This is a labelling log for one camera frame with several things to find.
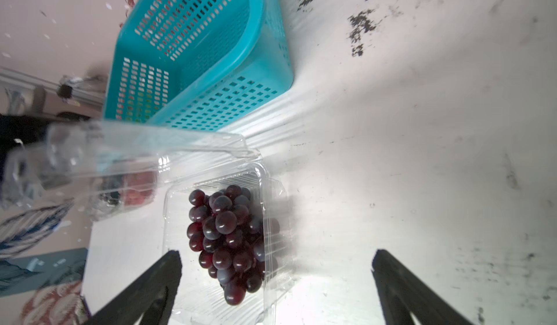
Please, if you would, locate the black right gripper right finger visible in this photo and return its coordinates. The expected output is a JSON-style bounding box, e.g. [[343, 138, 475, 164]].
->
[[371, 250, 470, 325]]

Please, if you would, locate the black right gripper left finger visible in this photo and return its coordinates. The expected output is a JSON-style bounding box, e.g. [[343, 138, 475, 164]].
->
[[86, 250, 182, 325]]

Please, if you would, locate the dark purple grape bunch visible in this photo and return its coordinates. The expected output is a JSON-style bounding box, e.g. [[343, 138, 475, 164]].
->
[[187, 184, 280, 306]]

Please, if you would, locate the clear clamshell container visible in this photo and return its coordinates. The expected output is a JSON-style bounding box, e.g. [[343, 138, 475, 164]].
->
[[1, 121, 294, 324]]

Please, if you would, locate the stainless steel rice cooker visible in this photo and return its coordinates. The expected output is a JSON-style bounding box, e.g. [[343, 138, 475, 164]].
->
[[57, 75, 108, 107]]

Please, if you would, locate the teal plastic basket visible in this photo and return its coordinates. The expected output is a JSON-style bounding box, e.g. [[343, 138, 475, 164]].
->
[[103, 0, 294, 132]]

